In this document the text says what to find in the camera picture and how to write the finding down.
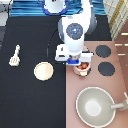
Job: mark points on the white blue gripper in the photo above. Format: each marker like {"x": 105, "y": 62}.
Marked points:
{"x": 70, "y": 58}

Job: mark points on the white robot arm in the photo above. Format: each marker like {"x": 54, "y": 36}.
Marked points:
{"x": 72, "y": 30}

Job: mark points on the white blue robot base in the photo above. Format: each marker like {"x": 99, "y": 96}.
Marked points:
{"x": 54, "y": 7}

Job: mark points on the cream round plate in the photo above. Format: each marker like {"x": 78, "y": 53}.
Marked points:
{"x": 43, "y": 71}

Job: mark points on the black stove burner rear right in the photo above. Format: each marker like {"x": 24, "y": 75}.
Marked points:
{"x": 103, "y": 51}

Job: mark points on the pink stove countertop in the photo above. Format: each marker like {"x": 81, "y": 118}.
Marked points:
{"x": 113, "y": 84}

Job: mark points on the black table mat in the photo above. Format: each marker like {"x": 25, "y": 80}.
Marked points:
{"x": 25, "y": 101}

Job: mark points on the large cream frying pan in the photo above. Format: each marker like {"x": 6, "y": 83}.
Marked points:
{"x": 96, "y": 107}

